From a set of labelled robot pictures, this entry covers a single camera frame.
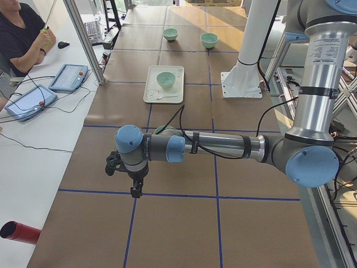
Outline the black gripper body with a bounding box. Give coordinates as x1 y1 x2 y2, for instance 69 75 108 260
127 165 149 186

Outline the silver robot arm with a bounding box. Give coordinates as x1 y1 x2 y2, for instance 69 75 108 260
105 1 356 198

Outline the white plastic spoon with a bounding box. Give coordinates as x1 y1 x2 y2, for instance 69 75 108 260
155 94 179 101

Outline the pale green bear tray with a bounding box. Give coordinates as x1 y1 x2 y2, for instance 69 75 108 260
143 65 184 104

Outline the green bowl on tray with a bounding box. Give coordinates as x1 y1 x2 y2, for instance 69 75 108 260
156 71 176 88

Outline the far blue teach pendant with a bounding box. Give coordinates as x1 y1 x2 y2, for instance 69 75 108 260
49 64 88 92

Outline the blue teach pendant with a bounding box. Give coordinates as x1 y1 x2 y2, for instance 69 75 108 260
49 64 88 92
5 84 57 121

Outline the red cylinder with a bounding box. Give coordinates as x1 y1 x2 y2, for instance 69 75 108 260
1 221 41 245

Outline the near blue teach pendant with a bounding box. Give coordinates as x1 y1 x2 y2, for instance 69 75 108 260
5 84 57 121

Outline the black computer mouse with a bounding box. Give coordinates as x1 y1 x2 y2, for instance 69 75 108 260
57 41 70 49

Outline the green bowl with ice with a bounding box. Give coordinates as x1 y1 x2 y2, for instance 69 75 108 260
200 33 219 49

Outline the black keyboard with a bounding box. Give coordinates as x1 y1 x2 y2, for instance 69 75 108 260
84 21 102 46

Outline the seated person in black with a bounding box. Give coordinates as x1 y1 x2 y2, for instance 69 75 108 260
1 1 56 77

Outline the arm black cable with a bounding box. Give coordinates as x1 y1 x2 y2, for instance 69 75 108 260
163 94 300 160

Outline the white camera mast with base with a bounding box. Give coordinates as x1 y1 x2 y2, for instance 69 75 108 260
221 0 280 98

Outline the aluminium frame post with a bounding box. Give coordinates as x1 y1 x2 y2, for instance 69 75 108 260
63 0 105 85

